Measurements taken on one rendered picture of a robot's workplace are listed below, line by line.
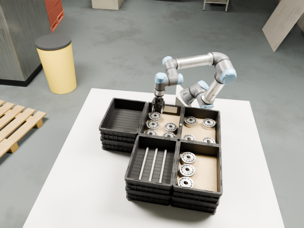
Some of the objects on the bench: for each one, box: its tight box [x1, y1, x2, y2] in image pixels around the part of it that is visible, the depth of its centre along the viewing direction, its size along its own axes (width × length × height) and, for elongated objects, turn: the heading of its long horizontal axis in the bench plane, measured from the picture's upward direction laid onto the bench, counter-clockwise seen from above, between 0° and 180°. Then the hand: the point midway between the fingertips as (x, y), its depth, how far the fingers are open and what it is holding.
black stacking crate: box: [100, 138, 134, 153], centre depth 223 cm, size 40×30×12 cm
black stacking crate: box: [125, 155, 177, 206], centre depth 190 cm, size 40×30×12 cm
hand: (157, 111), depth 205 cm, fingers open, 5 cm apart
